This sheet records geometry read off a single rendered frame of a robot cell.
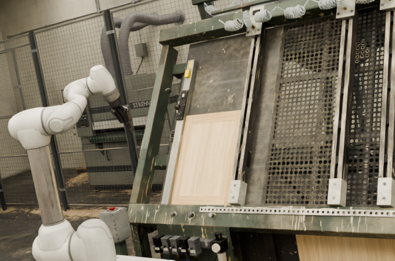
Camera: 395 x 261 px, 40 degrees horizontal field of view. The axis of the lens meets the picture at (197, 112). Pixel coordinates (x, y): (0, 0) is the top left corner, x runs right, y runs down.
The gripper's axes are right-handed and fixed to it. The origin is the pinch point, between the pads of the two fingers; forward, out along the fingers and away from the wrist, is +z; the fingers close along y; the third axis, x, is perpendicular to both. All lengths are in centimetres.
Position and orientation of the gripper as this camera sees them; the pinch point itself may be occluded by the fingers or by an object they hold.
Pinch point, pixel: (129, 127)
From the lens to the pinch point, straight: 320.7
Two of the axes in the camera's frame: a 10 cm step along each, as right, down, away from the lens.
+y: -8.2, 0.8, 5.7
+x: -4.2, 5.9, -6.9
